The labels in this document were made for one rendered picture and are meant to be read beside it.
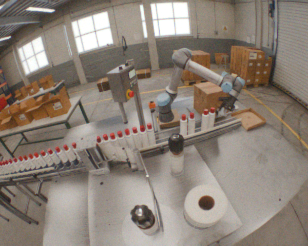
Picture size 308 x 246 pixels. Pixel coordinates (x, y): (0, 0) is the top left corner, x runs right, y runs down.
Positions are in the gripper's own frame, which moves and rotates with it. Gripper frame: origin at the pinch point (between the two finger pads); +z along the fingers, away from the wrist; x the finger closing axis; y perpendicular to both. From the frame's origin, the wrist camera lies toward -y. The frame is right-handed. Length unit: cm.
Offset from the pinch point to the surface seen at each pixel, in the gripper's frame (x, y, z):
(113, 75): -87, -1, -4
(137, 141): -59, 3, 35
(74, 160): -101, 2, 64
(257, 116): 57, 1, -15
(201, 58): 146, -282, -61
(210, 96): -3.4, -16.7, -8.7
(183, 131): -27.5, 2.1, 20.9
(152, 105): -56, -6, 10
